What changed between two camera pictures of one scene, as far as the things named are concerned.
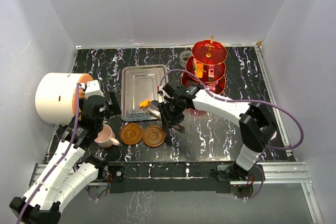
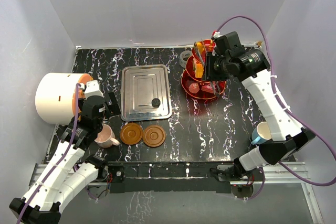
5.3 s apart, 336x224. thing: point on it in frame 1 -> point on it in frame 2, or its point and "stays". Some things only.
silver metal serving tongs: (157, 114) -> (202, 60)
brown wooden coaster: (131, 134) stays
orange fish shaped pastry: (145, 103) -> (200, 45)
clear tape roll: (183, 57) stays
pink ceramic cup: (106, 137) stays
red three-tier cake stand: (207, 63) stays
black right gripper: (168, 119) -> (210, 75)
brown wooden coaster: (154, 136) stays
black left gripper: (113, 107) stays
